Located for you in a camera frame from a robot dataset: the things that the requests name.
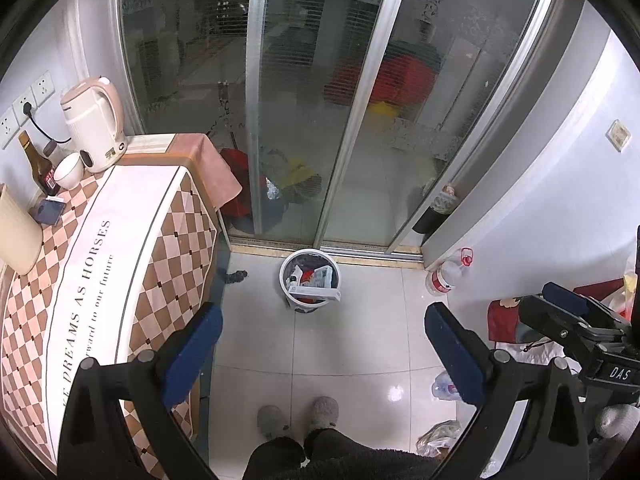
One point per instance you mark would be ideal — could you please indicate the glass sliding door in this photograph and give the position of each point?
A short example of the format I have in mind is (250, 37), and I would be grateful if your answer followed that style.
(310, 85)

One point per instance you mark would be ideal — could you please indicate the white trash bin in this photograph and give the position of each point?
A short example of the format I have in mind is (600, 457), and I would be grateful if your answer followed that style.
(287, 280)

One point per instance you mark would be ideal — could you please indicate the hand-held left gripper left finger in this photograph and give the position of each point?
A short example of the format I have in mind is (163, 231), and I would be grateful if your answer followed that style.
(192, 355)

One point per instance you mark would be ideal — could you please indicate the red cartoon printed bag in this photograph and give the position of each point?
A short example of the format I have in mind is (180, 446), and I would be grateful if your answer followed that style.
(502, 317)

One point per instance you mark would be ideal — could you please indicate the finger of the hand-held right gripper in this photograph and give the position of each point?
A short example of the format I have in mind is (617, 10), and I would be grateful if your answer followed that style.
(550, 322)
(570, 297)

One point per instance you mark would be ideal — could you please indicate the crumpled plastic bag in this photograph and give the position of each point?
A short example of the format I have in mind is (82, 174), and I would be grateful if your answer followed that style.
(439, 437)

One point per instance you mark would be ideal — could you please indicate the person's legs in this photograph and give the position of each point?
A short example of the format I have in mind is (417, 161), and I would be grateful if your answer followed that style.
(340, 457)

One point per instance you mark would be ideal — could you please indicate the brown glass bottle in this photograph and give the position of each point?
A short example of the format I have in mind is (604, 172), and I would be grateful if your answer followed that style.
(42, 172)

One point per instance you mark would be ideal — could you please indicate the white electric kettle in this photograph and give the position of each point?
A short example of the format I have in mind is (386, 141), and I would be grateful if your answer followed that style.
(95, 125)

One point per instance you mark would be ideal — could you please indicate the white wall socket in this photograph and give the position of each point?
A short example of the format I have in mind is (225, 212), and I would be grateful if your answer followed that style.
(7, 130)
(20, 112)
(44, 89)

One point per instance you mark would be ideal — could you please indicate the clear plastic bottle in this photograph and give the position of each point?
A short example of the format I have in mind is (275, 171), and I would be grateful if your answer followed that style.
(446, 386)

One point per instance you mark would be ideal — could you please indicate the checked tablecloth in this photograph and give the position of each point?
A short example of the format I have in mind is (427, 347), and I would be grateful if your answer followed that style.
(100, 260)

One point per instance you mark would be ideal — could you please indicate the dark table frame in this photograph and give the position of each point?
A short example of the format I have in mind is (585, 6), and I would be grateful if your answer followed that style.
(217, 280)

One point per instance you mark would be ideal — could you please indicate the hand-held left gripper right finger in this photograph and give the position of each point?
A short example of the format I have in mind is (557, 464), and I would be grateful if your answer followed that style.
(455, 350)

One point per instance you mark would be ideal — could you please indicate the cream plastic container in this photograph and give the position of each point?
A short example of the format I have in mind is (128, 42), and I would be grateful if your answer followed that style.
(17, 232)

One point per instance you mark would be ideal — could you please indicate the white bowl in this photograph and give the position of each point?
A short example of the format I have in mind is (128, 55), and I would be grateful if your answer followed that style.
(68, 172)

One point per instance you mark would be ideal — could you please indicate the clear jug with red cap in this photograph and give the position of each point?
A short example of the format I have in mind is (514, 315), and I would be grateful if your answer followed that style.
(445, 276)

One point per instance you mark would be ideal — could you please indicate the grey fuzzy slipper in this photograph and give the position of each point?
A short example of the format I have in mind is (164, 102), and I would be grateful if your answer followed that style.
(324, 412)
(272, 421)

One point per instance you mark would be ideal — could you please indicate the wall switch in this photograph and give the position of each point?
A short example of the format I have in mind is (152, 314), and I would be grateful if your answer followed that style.
(619, 134)

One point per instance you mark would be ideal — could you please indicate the black cylinder with floral top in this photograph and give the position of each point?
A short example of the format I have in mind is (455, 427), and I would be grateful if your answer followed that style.
(434, 212)

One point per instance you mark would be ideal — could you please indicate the black sock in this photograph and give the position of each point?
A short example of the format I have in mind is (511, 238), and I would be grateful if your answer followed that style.
(236, 276)

